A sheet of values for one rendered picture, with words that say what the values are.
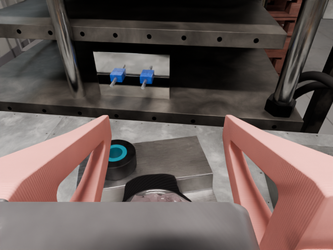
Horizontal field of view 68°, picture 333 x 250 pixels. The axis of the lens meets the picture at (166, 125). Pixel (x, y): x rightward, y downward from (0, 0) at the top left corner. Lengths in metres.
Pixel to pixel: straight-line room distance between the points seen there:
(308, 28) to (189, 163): 0.52
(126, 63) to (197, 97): 0.29
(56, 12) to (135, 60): 0.28
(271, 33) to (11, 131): 0.86
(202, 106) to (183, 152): 0.40
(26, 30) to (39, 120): 0.33
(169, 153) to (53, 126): 0.45
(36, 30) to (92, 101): 0.30
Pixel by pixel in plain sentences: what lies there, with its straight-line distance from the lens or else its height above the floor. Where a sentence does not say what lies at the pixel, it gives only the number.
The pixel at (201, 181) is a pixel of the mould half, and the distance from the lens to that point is 0.50.
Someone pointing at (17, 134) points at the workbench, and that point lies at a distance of 0.87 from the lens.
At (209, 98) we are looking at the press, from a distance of 0.96.
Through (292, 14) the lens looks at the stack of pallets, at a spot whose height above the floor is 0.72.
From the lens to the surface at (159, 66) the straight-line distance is 0.89.
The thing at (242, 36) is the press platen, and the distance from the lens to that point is 0.86.
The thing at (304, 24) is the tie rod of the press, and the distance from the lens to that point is 0.83.
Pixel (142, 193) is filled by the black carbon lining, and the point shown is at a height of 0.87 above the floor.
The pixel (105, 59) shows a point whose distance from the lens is 0.93.
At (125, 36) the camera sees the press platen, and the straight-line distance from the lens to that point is 0.88.
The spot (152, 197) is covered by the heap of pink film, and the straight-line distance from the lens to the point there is 0.47.
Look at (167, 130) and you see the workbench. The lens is 0.76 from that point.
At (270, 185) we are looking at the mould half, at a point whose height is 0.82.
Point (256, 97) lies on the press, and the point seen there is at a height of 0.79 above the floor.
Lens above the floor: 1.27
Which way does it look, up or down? 37 degrees down
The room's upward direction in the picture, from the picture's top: straight up
